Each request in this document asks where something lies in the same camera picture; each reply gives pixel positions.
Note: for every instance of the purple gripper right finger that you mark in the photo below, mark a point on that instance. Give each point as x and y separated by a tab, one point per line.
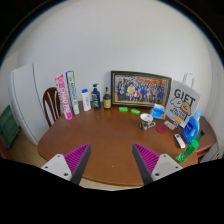
152	166

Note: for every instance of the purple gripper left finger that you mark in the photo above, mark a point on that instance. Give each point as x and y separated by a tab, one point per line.
70	166

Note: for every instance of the green plastic bottle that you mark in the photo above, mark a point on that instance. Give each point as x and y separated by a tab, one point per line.
191	147

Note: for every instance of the white remote control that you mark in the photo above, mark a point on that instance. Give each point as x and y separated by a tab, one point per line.
180	141

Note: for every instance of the red round coaster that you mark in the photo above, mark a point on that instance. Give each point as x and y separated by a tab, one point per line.
161	129

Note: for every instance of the small patterned packet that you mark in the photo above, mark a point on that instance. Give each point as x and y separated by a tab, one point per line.
169	125

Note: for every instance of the patterned ceramic mug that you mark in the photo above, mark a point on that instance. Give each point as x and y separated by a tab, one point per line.
146	121

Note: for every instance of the rubik's cube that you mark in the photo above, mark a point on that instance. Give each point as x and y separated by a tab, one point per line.
177	122

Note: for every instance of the blue detergent bottle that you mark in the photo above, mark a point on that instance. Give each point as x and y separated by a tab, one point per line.
191	129

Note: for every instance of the green soap bar right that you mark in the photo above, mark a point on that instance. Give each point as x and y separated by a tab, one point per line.
135	111

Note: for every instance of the green soap bar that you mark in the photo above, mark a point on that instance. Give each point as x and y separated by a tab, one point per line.
135	111
123	109

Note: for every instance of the green soap bar left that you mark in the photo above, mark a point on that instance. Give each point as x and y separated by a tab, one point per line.
123	109

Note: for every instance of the wooden chair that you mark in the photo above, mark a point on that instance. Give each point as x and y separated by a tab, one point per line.
51	105

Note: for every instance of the green crate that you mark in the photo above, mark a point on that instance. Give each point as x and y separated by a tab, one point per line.
8	127

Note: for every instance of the white gift paper bag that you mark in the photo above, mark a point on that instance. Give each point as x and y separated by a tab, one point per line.
183	99

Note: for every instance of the dark blue pump bottle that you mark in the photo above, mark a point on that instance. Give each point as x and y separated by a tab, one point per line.
96	97

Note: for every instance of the white lotion bottle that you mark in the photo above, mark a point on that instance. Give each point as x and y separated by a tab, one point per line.
86	100

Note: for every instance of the amber pump bottle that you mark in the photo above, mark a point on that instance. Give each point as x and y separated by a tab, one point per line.
107	99

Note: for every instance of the framed group photo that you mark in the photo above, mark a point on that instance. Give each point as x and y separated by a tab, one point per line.
136	89

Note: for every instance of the pink white tall box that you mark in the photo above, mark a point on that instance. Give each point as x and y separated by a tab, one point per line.
64	99

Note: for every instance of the white green tall box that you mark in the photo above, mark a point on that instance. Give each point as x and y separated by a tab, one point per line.
72	91

